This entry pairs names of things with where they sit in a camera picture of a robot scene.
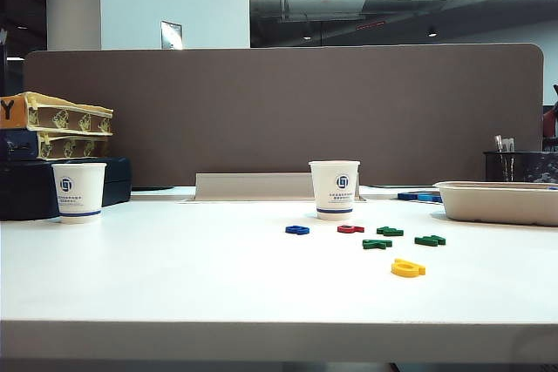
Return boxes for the black pen holder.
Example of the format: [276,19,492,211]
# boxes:
[482,150,558,184]

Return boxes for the brown desk partition panel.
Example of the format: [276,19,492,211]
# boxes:
[22,43,546,188]

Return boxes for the beige paper pulp tray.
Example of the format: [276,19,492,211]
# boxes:
[433,180,558,228]

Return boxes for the silver wall sign plate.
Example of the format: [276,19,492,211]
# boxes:
[160,20,183,51]

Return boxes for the white paper cup blue logo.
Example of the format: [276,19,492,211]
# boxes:
[308,160,362,221]
[51,162,108,225]

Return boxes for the dark red background object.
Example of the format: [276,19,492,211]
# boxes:
[542,83,558,140]

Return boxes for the green letter k magnet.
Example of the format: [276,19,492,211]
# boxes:
[362,238,394,251]

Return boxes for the white round column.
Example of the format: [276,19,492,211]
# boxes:
[45,0,102,51]

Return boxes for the yellow letter magnet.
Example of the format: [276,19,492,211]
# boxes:
[391,258,427,279]

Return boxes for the yellow box with blue end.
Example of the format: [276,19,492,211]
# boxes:
[0,127,114,160]

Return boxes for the dark navy case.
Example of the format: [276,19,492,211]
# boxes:
[0,156,133,221]

